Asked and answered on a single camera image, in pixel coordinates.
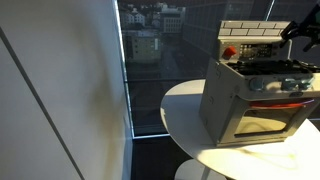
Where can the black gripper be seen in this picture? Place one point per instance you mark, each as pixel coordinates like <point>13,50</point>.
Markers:
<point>311,25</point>

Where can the beige building outside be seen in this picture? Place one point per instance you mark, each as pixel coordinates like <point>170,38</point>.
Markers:
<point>145,46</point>

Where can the blue stove knob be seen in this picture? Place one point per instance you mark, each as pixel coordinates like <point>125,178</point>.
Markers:
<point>289,84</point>
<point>256,84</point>
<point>306,82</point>

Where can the red stove knob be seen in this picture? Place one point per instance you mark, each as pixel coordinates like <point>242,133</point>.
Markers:
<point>229,52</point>

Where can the black burner grate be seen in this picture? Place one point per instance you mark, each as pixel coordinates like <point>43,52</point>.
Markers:
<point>266,66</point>

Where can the black stove control display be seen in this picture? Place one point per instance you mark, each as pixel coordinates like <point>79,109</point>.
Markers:
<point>256,50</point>

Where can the white round table base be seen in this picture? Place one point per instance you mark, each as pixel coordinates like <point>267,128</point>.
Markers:
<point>191,170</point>

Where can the white toy stove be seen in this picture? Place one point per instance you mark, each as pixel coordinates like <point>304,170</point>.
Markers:
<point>223,110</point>

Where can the white building outside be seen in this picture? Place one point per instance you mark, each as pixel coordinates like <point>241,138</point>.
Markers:
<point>171,20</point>

